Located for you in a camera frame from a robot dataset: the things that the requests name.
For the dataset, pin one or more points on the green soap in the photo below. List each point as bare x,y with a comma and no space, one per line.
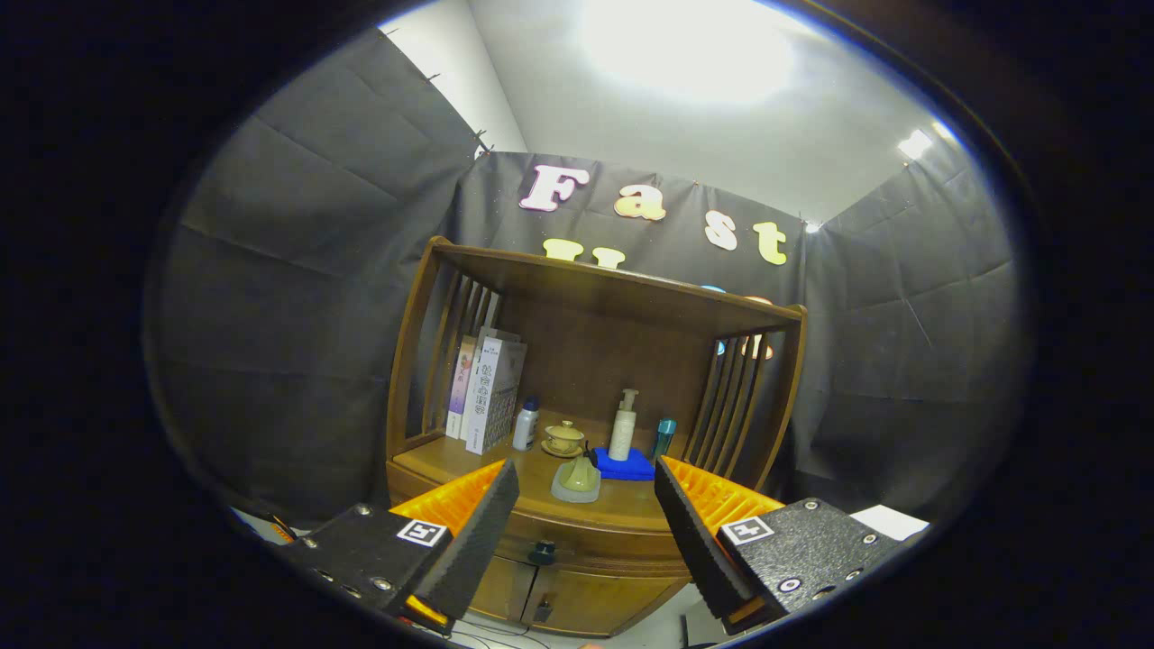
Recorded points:
577,482

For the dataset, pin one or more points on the orange and black tool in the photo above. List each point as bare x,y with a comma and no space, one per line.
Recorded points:
281,528

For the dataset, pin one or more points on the purple book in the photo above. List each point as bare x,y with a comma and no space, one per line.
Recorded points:
458,397

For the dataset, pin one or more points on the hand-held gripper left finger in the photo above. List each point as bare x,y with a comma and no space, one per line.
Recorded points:
478,541

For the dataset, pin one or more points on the teal blue bottle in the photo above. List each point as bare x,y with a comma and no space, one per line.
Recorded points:
664,440

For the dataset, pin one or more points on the yellow lidded tea cup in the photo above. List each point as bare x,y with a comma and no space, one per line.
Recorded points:
564,437

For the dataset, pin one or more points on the white patterned book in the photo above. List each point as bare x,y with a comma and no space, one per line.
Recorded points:
496,397

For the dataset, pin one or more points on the small white bottle blue cap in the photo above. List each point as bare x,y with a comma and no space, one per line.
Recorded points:
525,428

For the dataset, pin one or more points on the wooden cabinet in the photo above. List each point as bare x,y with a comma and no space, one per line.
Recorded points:
613,351

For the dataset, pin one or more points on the folded blue cloth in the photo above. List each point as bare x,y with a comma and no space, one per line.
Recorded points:
627,469

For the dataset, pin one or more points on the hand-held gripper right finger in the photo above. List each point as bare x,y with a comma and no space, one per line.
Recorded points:
694,541

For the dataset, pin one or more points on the wooden cabinet door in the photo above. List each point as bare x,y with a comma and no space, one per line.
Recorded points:
613,602
500,590

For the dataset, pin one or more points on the wooden countertop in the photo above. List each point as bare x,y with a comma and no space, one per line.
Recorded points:
622,505

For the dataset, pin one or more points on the white pump bottle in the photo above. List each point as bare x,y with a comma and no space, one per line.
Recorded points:
622,433

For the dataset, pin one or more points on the small ceiling light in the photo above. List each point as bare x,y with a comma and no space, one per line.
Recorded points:
915,144

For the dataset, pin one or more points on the large ceiling light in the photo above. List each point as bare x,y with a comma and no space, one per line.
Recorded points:
690,45

